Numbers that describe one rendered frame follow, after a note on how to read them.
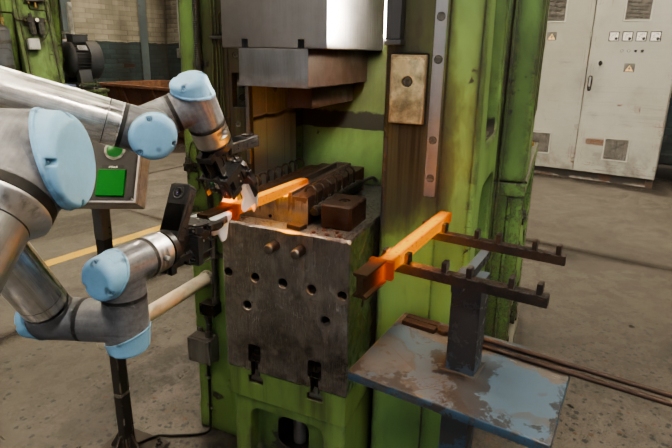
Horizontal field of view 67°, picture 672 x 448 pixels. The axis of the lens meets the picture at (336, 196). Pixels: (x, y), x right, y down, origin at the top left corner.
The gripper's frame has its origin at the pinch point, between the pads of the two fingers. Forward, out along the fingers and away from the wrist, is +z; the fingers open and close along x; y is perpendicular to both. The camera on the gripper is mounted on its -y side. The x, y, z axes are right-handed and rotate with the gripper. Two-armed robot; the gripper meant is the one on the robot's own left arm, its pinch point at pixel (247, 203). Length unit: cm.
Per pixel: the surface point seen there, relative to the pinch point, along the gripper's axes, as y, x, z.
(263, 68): -29.3, -4.8, -18.7
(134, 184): -2.5, -38.0, 2.0
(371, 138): -60, 8, 25
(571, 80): -474, 75, 255
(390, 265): 15.9, 40.9, -7.3
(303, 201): -12.9, 6.5, 10.5
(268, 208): -11.2, -4.1, 13.5
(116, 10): -606, -684, 224
